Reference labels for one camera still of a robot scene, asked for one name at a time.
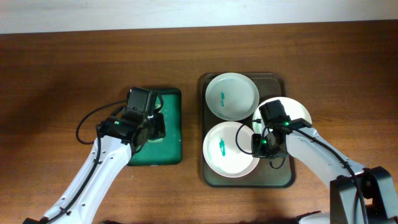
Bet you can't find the grey plate with stain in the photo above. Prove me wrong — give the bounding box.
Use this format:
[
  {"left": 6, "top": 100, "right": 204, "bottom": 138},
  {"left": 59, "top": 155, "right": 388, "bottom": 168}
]
[{"left": 205, "top": 72, "right": 260, "bottom": 121}]

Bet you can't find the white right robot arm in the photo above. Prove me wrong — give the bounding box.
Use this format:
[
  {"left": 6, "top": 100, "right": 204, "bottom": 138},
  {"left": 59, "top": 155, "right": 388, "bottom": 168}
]
[{"left": 252, "top": 100, "right": 397, "bottom": 224}]

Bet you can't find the green yellow sponge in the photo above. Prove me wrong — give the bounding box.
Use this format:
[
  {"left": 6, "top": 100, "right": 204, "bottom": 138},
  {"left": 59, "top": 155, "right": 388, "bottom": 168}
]
[{"left": 148, "top": 103, "right": 165, "bottom": 142}]

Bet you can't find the white plate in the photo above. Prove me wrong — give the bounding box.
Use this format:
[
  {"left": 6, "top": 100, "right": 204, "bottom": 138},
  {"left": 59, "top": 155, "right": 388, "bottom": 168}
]
[
  {"left": 252, "top": 96, "right": 312, "bottom": 124},
  {"left": 202, "top": 121, "right": 259, "bottom": 178}
]

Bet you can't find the green plastic tray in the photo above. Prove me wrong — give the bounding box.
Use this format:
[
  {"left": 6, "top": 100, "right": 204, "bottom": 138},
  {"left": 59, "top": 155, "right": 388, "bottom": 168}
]
[{"left": 127, "top": 88, "right": 182, "bottom": 166}]

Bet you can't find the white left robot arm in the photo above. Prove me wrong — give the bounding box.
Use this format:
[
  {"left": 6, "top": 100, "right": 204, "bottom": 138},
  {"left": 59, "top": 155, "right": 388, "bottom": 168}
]
[{"left": 39, "top": 87, "right": 165, "bottom": 223}]

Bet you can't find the brown serving tray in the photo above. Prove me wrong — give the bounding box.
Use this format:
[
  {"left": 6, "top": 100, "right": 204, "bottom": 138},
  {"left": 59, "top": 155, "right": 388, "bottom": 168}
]
[{"left": 198, "top": 72, "right": 296, "bottom": 188}]

